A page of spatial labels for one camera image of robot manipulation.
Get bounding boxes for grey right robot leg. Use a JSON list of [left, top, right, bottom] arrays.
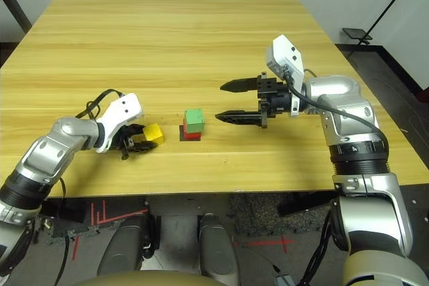
[[198, 212, 241, 286]]

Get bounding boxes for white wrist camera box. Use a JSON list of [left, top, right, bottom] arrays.
[[265, 34, 306, 118], [94, 92, 143, 153]]

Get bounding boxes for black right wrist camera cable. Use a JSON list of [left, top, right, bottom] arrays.
[[282, 66, 387, 140]]

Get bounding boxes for black cable bundle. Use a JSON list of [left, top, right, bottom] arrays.
[[297, 211, 338, 286]]

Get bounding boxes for green wooden block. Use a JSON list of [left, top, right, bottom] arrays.
[[184, 108, 205, 134]]

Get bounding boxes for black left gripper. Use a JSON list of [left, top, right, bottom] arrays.
[[116, 124, 159, 161]]

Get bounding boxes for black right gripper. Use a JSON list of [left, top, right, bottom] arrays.
[[214, 71, 294, 130]]

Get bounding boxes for dark metal table leg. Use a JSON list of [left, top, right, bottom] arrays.
[[0, 0, 34, 34]]

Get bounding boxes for black stand pole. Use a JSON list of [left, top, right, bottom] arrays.
[[347, 0, 424, 58]]

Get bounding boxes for beige right robot shoulder cover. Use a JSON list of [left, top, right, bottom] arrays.
[[341, 251, 429, 286]]

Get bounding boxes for beige robot torso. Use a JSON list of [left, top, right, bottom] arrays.
[[71, 269, 219, 286]]

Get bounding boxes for black stand tray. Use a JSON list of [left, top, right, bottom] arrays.
[[342, 27, 373, 41]]

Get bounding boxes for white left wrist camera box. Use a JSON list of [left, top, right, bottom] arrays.
[[94, 92, 143, 153]]

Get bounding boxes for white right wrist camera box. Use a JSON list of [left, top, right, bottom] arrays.
[[265, 34, 306, 118]]

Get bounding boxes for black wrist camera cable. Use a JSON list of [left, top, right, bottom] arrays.
[[282, 66, 387, 140], [76, 88, 126, 121]]

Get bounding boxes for grey plug box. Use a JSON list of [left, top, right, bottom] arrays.
[[273, 275, 296, 286]]

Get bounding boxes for grey robot leg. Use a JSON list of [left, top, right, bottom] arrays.
[[96, 213, 152, 276], [198, 212, 241, 286]]

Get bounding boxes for black hanging arm cable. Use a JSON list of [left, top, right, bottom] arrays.
[[53, 177, 71, 286]]

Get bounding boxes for red wooden block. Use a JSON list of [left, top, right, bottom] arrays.
[[182, 119, 202, 141]]

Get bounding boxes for grey left robot leg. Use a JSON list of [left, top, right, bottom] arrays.
[[96, 213, 152, 276]]

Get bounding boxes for black left wrist camera cable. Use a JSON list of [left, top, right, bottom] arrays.
[[76, 88, 126, 121]]

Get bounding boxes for yellow wooden block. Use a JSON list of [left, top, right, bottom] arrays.
[[143, 123, 166, 144]]

